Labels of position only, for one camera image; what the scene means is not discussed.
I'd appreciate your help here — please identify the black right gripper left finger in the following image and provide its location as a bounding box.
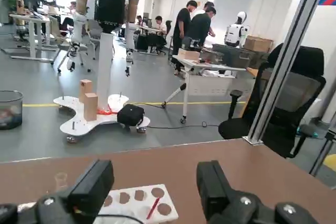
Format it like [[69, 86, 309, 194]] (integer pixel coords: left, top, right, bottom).
[[0, 159, 116, 224]]

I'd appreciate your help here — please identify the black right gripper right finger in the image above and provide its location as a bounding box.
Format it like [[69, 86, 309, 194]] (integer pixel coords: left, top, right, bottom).
[[196, 159, 320, 224]]

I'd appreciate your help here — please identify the white test tube rack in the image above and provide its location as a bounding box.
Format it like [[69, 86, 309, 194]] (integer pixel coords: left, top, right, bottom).
[[97, 183, 179, 224]]

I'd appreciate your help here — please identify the red thin stick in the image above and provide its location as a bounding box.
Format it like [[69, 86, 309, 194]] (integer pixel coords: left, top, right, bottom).
[[145, 197, 161, 220]]

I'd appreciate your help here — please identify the short cardboard box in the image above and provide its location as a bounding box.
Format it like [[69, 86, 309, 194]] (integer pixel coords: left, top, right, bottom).
[[83, 92, 99, 122]]

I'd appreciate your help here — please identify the black bag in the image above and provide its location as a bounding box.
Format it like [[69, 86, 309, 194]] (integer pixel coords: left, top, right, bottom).
[[117, 103, 145, 128]]

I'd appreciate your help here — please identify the white folding table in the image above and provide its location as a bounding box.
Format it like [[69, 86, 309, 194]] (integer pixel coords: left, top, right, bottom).
[[163, 55, 261, 125]]

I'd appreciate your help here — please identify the tall cardboard box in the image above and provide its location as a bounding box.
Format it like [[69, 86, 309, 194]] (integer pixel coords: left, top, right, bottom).
[[79, 79, 93, 104]]

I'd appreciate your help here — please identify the black mesh waste bin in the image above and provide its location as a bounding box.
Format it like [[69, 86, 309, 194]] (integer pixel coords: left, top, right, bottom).
[[0, 90, 24, 131]]

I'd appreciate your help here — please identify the dark green crate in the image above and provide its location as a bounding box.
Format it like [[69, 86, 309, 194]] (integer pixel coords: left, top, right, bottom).
[[211, 42, 269, 69]]

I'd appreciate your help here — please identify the black office chair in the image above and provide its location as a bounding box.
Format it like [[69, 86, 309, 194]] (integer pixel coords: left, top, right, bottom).
[[218, 42, 327, 159]]

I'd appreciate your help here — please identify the wooden box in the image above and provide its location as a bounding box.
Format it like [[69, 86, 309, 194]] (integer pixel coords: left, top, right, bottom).
[[177, 48, 201, 61]]

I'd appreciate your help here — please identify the large cardboard box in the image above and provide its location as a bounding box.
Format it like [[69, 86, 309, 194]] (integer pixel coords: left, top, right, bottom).
[[243, 35, 274, 54]]

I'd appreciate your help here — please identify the white humanoid robot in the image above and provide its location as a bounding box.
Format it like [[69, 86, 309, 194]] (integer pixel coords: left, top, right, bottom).
[[224, 11, 250, 48]]

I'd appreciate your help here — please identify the white desk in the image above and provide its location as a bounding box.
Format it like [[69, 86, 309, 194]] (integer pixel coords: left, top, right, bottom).
[[1, 13, 61, 64]]

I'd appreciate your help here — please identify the black humanoid robot on stand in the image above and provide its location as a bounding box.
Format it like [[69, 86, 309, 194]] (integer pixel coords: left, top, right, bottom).
[[53, 0, 151, 144]]

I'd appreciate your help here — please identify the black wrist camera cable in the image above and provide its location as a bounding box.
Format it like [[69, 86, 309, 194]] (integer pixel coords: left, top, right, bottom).
[[96, 212, 148, 224]]

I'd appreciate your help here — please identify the black floor cable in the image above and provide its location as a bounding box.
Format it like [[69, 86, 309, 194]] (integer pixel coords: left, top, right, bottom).
[[145, 121, 222, 130]]

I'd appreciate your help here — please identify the aluminium frame post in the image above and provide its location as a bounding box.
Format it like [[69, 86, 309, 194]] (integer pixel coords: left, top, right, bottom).
[[241, 0, 332, 146]]

